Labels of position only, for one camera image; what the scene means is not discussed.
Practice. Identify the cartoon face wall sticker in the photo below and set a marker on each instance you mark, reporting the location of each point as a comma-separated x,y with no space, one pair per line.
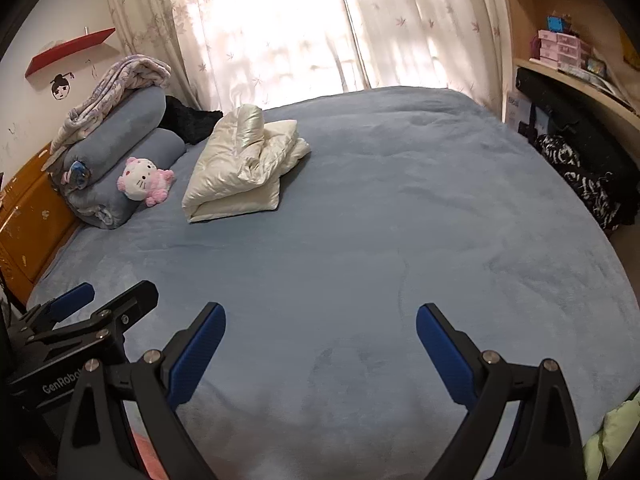
61,89

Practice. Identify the white cardboard box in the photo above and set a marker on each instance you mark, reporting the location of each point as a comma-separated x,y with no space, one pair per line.
515,110

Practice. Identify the floral folded quilt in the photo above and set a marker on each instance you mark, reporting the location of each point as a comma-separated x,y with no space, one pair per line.
125,72

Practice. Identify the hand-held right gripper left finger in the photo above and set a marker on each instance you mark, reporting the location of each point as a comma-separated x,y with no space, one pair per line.
197,355

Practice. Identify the black and white patterned cloth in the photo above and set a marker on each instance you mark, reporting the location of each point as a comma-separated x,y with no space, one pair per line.
575,180

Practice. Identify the grey-blue bed blanket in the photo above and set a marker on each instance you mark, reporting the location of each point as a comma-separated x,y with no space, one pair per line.
375,210

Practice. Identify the light wooden bookshelf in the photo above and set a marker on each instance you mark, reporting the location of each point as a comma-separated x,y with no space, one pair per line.
590,5

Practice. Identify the orange wooden headboard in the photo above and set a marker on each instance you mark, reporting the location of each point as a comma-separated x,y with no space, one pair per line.
25,220

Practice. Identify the pile of magazines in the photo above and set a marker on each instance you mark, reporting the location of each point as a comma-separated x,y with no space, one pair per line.
597,67

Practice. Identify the small blue box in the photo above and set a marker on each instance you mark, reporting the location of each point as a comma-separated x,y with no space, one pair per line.
555,24

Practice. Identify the red wall shelf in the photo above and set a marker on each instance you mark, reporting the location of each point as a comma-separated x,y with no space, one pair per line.
65,52

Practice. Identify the black fuzzy cloth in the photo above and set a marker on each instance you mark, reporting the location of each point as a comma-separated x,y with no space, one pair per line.
190,120

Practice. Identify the shiny white puffer jacket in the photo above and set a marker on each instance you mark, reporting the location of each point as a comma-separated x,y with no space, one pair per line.
235,170

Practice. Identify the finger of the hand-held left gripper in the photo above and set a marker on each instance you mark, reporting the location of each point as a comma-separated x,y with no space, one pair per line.
75,296
135,297

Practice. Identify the white floral curtain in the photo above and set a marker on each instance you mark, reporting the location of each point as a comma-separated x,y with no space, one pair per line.
425,20
250,20

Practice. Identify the grey rolled blanket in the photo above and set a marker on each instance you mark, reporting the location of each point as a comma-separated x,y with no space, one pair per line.
95,200
125,115

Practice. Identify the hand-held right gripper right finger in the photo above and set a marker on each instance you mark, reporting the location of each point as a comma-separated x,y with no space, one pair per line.
445,355

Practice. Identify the stack of pink boxes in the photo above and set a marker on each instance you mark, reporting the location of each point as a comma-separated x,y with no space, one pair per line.
560,50

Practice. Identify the light green cloth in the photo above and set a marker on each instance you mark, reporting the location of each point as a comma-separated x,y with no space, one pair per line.
620,435

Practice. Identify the pink and white cat plush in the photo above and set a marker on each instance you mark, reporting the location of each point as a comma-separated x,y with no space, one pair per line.
137,180

